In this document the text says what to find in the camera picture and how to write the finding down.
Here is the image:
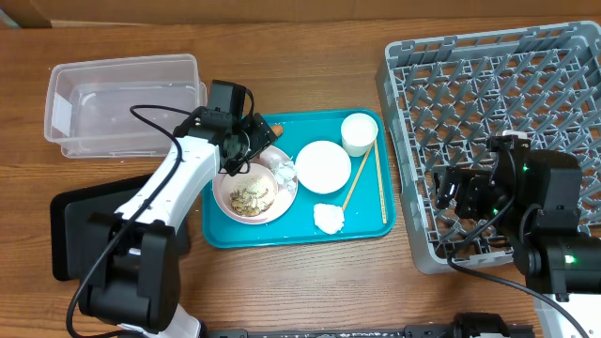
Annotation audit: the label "foil-like white paper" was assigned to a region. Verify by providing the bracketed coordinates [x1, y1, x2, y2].
[272, 161, 297, 192]

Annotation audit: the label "white cup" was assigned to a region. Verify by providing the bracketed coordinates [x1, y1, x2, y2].
[341, 113, 378, 157]

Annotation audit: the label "white tissue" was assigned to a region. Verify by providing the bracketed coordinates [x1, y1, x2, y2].
[314, 204, 345, 235]

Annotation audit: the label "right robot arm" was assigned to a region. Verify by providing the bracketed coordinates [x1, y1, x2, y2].
[434, 135, 600, 337]

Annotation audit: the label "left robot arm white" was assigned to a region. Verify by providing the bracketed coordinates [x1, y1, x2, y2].
[66, 106, 284, 337]

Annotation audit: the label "grey dishwasher rack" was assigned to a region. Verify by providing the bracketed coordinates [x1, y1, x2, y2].
[376, 21, 600, 274]

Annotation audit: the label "carrot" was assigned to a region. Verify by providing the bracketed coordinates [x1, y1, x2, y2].
[270, 125, 284, 137]

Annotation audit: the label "food scraps in bowl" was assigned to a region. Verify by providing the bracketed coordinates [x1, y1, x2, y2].
[230, 177, 276, 217]

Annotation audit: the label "teal tray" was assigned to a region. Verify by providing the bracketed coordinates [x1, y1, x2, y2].
[202, 108, 396, 249]

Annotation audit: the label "right wooden chopstick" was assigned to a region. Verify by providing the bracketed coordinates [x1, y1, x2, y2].
[373, 138, 388, 224]

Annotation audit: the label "wooden chopstick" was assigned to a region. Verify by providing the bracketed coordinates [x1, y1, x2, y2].
[342, 142, 375, 212]
[373, 138, 388, 224]

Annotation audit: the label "left wooden chopstick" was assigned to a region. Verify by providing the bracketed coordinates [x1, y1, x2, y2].
[342, 142, 375, 212]

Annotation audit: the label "clear plastic bin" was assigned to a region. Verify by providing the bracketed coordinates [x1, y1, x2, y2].
[44, 54, 207, 159]

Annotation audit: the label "black bin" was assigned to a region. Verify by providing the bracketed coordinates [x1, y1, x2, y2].
[50, 175, 190, 286]

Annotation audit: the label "black rail bottom edge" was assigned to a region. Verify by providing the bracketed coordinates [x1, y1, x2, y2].
[203, 313, 535, 338]

